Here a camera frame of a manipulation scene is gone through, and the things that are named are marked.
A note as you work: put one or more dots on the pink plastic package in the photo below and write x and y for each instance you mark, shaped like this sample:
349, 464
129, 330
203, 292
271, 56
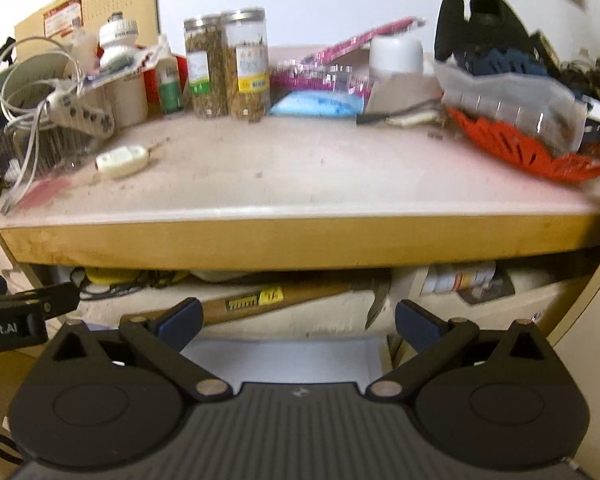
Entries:
324, 70

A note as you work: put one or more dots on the white drawer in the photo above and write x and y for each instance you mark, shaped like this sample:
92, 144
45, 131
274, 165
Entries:
545, 305
309, 361

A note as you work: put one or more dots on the clear plastic bag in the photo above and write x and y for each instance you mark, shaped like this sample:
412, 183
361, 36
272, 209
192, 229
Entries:
537, 106

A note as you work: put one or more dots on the wooden desk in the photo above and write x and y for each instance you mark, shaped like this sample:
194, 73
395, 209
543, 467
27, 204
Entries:
294, 194

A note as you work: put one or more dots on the white tube can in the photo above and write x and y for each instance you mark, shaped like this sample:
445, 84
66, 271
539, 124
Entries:
451, 277

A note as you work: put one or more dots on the white round container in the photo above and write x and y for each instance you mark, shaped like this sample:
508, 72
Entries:
390, 55

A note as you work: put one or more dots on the yellow plastic device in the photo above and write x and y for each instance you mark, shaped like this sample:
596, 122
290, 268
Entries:
109, 277

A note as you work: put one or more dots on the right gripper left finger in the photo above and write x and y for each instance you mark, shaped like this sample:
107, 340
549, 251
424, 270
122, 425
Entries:
97, 399

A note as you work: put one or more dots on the black fabric item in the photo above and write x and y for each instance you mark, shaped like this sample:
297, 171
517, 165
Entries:
486, 37

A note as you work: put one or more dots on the blue face mask pack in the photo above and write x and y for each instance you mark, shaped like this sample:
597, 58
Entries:
309, 103

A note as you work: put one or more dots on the white oval plastic device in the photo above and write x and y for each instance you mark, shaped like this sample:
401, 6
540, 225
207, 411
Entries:
122, 162

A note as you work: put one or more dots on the wooden handle hammer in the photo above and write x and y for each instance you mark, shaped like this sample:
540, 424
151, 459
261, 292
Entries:
272, 298

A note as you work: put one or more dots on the white right drawer front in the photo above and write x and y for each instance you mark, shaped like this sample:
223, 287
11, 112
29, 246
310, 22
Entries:
545, 305

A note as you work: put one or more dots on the orange plastic basket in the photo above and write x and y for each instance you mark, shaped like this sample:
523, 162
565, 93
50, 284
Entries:
506, 143

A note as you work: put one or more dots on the left glass spice jar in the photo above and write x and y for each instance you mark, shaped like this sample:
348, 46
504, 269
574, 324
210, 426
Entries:
205, 65

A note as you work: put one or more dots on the green label bottle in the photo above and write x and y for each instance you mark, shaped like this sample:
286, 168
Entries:
168, 79

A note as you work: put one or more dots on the right glass spice jar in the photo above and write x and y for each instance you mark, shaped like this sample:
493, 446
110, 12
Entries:
245, 51

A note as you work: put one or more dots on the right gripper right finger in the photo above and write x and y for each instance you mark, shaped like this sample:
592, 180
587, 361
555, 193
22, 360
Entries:
496, 399

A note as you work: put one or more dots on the white power strip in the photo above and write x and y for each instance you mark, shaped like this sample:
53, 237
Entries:
67, 110

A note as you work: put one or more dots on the glass spice jar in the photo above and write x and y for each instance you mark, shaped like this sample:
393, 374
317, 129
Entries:
245, 51
205, 65

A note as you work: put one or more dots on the clear plastic organizer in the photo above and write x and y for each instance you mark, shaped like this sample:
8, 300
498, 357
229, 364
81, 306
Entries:
57, 151

